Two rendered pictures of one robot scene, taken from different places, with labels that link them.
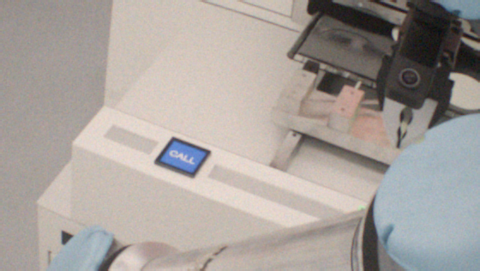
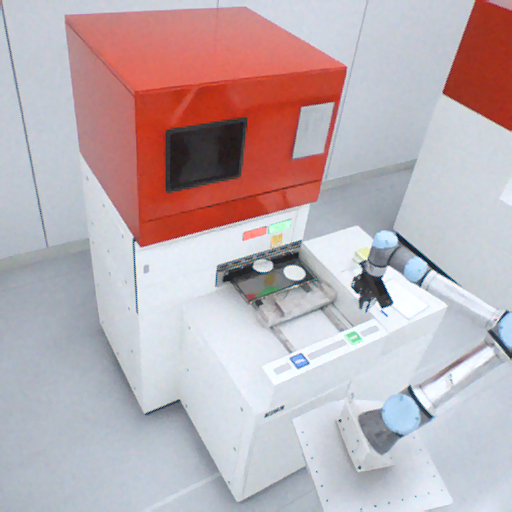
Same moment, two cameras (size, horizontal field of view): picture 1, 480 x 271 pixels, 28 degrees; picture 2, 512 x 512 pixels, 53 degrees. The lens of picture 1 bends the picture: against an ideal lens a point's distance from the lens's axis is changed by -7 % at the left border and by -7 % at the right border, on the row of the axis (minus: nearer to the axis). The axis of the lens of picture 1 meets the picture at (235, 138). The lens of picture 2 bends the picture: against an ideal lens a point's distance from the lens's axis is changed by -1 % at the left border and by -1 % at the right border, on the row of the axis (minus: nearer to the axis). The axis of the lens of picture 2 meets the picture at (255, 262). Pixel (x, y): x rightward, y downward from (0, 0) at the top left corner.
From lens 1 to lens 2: 139 cm
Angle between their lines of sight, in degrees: 40
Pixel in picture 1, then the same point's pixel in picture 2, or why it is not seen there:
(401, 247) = not seen: outside the picture
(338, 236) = (489, 354)
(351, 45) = (254, 284)
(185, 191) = (312, 369)
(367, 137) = (295, 311)
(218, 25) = (198, 307)
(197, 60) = (213, 325)
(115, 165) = (289, 379)
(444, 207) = not seen: outside the picture
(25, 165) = (66, 415)
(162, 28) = (164, 321)
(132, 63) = (152, 341)
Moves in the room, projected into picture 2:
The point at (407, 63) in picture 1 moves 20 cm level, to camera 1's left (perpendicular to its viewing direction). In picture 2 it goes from (383, 296) to (351, 325)
